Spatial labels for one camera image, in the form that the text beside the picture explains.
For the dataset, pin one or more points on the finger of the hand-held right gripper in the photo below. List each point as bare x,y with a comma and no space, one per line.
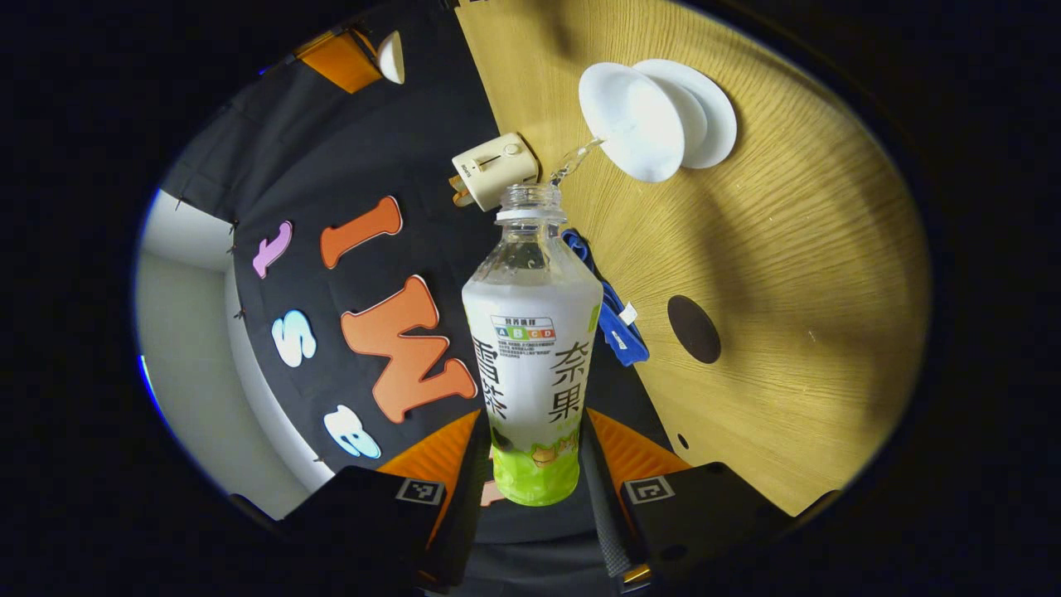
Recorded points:
344,62

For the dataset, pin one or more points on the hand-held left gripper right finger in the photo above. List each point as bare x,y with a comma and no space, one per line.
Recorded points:
609,531

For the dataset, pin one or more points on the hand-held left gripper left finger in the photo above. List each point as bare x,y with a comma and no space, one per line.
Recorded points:
464,531

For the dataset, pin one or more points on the clear water bottle white label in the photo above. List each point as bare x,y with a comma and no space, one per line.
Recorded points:
530,356

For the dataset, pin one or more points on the black backdrop cloth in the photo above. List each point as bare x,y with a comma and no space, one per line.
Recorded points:
373,149

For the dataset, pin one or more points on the white toaster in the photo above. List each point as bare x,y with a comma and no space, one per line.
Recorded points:
493,170

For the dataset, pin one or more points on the blue towel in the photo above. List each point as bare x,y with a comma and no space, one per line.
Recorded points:
617,327

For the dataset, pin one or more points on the white saucer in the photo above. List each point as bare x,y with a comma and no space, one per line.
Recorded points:
721,116

